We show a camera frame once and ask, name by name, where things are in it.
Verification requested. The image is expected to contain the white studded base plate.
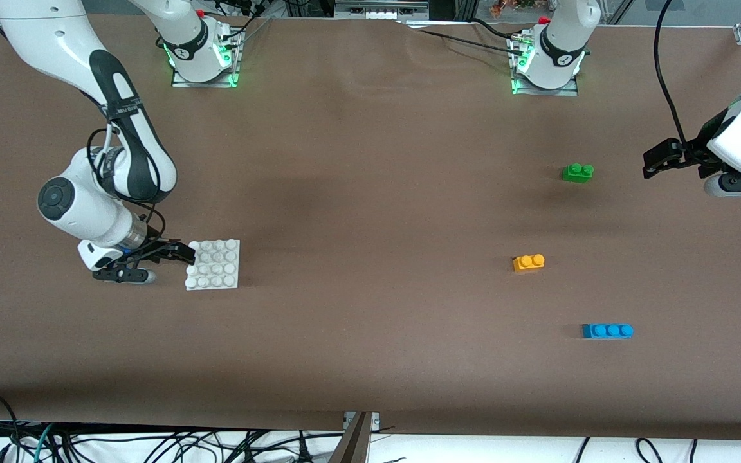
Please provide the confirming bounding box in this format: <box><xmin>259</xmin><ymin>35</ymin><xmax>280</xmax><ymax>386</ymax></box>
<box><xmin>185</xmin><ymin>239</ymin><xmax>241</xmax><ymax>291</ymax></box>

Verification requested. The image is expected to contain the green two-stud block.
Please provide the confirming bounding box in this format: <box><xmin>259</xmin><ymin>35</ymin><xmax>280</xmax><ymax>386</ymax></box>
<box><xmin>562</xmin><ymin>163</ymin><xmax>596</xmax><ymax>184</ymax></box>

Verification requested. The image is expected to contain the blue three-stud block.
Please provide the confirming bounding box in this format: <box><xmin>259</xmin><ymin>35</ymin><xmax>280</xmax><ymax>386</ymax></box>
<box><xmin>581</xmin><ymin>323</ymin><xmax>635</xmax><ymax>340</ymax></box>

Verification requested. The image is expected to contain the brown table cover sheet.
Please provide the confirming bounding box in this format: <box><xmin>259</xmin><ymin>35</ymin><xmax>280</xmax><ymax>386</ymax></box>
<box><xmin>0</xmin><ymin>12</ymin><xmax>741</xmax><ymax>443</ymax></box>

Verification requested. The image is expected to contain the grey diagonal metal beam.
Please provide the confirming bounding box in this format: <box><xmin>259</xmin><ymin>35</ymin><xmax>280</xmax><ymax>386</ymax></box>
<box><xmin>327</xmin><ymin>412</ymin><xmax>372</xmax><ymax>463</ymax></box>

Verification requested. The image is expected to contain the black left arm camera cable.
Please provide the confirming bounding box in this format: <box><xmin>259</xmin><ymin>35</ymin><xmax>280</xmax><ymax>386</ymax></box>
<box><xmin>654</xmin><ymin>0</ymin><xmax>693</xmax><ymax>150</ymax></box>

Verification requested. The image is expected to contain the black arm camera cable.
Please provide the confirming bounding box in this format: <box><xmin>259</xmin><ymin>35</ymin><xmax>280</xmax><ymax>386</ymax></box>
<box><xmin>86</xmin><ymin>124</ymin><xmax>167</xmax><ymax>258</ymax></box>
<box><xmin>654</xmin><ymin>0</ymin><xmax>693</xmax><ymax>150</ymax></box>

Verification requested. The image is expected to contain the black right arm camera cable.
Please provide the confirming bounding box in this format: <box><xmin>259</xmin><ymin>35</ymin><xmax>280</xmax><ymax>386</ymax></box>
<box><xmin>86</xmin><ymin>124</ymin><xmax>167</xmax><ymax>258</ymax></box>

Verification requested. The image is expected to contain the teal floor cable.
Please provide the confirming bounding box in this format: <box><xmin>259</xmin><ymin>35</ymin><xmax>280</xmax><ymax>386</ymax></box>
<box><xmin>32</xmin><ymin>422</ymin><xmax>57</xmax><ymax>463</ymax></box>

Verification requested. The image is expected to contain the black left base cable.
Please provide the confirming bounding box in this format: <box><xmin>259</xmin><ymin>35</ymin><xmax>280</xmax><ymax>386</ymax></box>
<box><xmin>408</xmin><ymin>26</ymin><xmax>519</xmax><ymax>51</ymax></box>
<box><xmin>470</xmin><ymin>17</ymin><xmax>526</xmax><ymax>39</ymax></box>

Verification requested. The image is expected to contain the black base cable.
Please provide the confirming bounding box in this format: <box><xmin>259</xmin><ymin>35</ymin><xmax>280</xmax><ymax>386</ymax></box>
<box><xmin>470</xmin><ymin>17</ymin><xmax>526</xmax><ymax>39</ymax></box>
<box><xmin>408</xmin><ymin>26</ymin><xmax>519</xmax><ymax>51</ymax></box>
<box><xmin>215</xmin><ymin>0</ymin><xmax>275</xmax><ymax>46</ymax></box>

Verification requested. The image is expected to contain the black floor cable with plug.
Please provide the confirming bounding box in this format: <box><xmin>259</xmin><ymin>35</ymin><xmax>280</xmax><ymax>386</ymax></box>
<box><xmin>55</xmin><ymin>428</ymin><xmax>345</xmax><ymax>463</ymax></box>

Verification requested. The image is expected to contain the black right base cable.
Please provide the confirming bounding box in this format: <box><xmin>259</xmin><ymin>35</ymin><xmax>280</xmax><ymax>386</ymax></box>
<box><xmin>215</xmin><ymin>0</ymin><xmax>275</xmax><ymax>46</ymax></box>

